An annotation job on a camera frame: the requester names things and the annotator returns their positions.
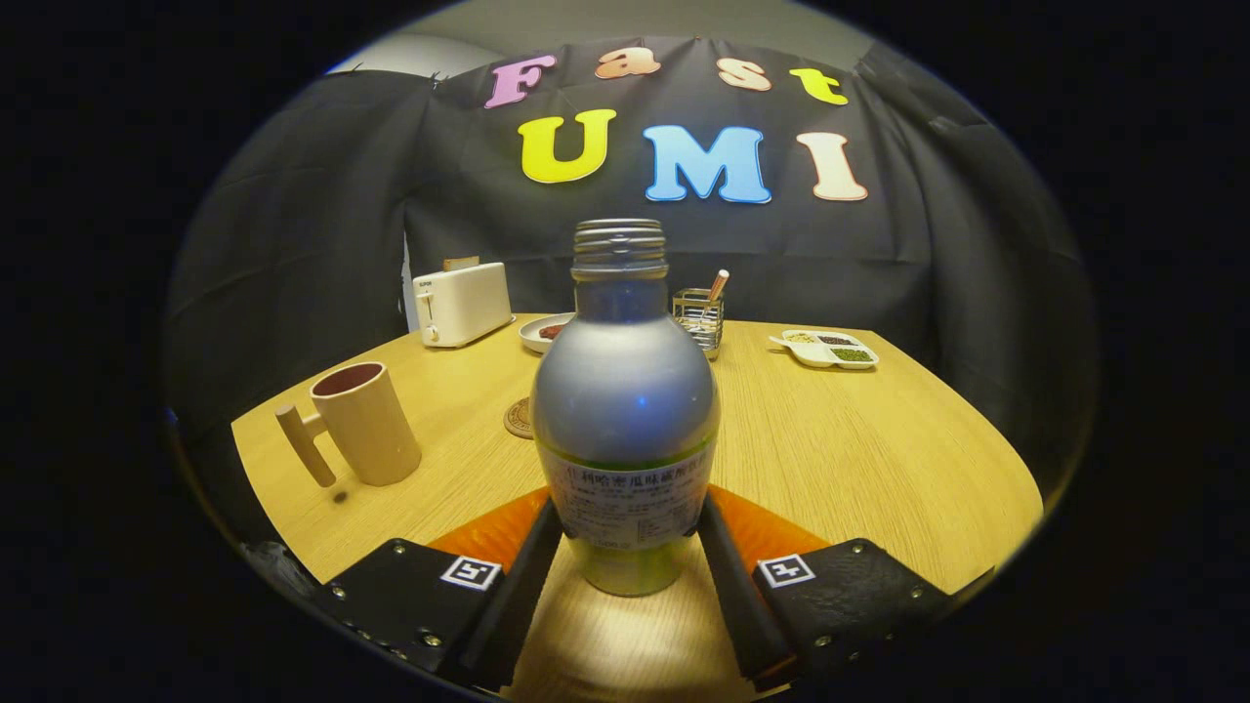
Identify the toast slice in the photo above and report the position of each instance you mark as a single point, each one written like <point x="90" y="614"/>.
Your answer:
<point x="461" y="263"/>

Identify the white divided dish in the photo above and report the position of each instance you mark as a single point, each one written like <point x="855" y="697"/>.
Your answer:
<point x="825" y="350"/>

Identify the small white plate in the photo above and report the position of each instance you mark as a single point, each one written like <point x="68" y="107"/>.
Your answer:
<point x="535" y="338"/>

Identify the striped straw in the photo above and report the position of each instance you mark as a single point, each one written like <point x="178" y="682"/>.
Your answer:
<point x="718" y="285"/>

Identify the brown food pieces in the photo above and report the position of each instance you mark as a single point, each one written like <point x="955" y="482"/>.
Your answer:
<point x="553" y="332"/>

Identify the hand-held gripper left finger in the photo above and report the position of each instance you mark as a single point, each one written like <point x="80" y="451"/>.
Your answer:
<point x="518" y="605"/>

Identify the round wooden coaster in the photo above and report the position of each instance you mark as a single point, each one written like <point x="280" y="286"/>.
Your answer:
<point x="519" y="420"/>

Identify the silver juice bottle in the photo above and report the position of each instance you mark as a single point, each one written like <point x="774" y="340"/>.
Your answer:
<point x="625" y="391"/>

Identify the wooden table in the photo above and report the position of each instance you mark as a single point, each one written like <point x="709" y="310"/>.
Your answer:
<point x="830" y="439"/>

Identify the black backdrop cloth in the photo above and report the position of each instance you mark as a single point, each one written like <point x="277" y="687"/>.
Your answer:
<point x="879" y="264"/>

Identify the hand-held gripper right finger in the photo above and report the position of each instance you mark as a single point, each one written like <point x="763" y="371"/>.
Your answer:
<point x="732" y="596"/>

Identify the white toaster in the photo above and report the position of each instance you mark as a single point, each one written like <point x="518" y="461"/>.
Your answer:
<point x="469" y="303"/>

